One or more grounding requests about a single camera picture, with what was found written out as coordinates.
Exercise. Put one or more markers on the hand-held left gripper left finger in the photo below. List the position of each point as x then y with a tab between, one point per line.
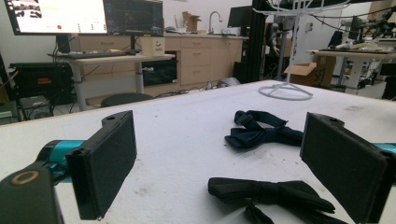
102	165

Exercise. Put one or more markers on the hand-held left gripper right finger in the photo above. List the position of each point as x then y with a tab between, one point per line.
345	168

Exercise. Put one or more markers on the navy bow tie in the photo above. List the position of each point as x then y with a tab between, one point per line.
258	135

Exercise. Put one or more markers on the black round stool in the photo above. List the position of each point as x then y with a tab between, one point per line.
124	99

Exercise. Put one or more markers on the white table mat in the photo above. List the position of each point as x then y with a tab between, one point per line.
186	140

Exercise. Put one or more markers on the large cardboard box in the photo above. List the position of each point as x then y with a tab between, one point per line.
311	73

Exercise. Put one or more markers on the black equipment case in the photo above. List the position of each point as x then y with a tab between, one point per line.
43	81

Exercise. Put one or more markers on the light wooden desk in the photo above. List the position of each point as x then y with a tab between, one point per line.
124	59

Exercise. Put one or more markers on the black keyboard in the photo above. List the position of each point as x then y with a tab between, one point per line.
90	55

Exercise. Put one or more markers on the white work table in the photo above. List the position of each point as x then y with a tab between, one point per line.
355	56

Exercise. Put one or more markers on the small cardboard box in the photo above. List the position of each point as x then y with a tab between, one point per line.
153	46

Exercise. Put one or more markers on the wooden cabinet counter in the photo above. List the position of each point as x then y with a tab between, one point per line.
199	62

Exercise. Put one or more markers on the monitor with dark screen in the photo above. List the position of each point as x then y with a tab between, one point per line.
134	17

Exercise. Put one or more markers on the large monitor with white screen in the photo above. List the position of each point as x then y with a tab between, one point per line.
62	15

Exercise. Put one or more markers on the open cardboard box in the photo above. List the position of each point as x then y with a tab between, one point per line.
190	21

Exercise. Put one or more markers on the small black monitor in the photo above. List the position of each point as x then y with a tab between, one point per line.
239	16

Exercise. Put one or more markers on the metal faucet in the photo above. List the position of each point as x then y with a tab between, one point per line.
214	15

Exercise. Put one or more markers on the black frame post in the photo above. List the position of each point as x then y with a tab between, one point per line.
258	40

